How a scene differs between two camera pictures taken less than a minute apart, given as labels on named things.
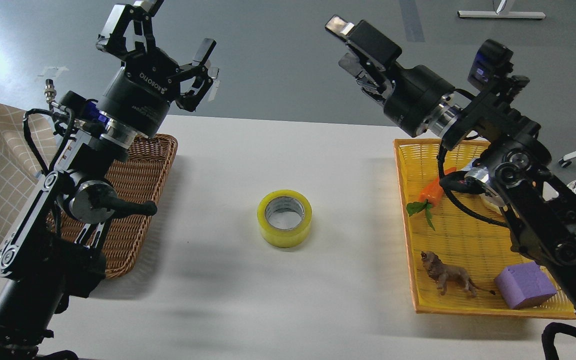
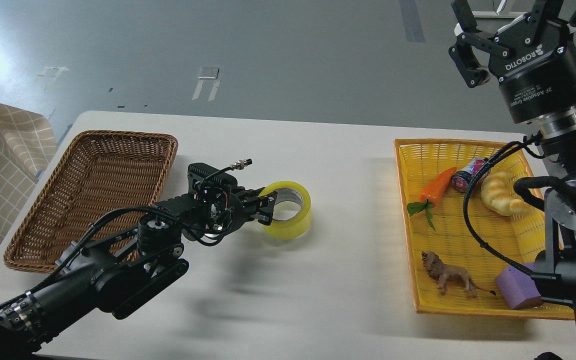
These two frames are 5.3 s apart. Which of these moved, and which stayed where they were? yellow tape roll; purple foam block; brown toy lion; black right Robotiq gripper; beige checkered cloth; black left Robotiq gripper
Moved: black left Robotiq gripper; black right Robotiq gripper; yellow tape roll
Stayed: brown toy lion; purple foam block; beige checkered cloth
